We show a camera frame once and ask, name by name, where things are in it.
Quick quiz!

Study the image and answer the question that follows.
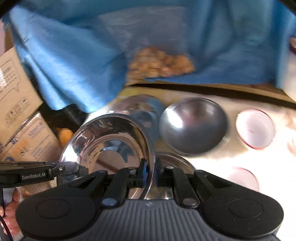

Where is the shiny steel plate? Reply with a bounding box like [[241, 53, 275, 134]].
[[59, 113, 156, 199]]

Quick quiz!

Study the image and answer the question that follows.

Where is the white bowl red rim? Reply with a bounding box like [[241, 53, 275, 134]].
[[235, 108, 275, 150], [227, 168, 259, 192]]

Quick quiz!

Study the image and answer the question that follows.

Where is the deep steel bowl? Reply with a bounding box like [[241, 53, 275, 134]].
[[159, 97, 229, 157]]

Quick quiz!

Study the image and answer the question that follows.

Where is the person's left hand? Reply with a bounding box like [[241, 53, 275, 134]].
[[1, 188, 20, 236]]

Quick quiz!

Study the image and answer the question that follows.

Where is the lower cardboard box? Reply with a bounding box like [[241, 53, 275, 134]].
[[1, 112, 62, 162]]

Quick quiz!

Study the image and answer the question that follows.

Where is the cardboard box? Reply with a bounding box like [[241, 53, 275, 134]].
[[0, 25, 44, 145], [1, 112, 62, 162]]

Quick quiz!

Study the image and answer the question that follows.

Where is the upper cardboard box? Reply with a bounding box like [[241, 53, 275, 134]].
[[0, 25, 44, 145]]

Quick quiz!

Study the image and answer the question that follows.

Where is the cream tablecloth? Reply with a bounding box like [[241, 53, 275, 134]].
[[83, 86, 296, 232]]

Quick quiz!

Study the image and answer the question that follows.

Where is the wooden shelf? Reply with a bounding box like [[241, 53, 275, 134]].
[[128, 81, 295, 104]]

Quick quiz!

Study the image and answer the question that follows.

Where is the blue cloth garment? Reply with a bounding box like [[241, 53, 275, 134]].
[[3, 1, 295, 113]]

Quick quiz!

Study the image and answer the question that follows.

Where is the white jug blue lid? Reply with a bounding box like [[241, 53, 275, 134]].
[[277, 35, 295, 101]]

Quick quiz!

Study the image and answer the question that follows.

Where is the plastic bag of snacks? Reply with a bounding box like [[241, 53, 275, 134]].
[[100, 6, 196, 85]]

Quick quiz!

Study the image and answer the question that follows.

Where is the orange wooden handle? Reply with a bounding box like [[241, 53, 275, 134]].
[[57, 128, 74, 148]]

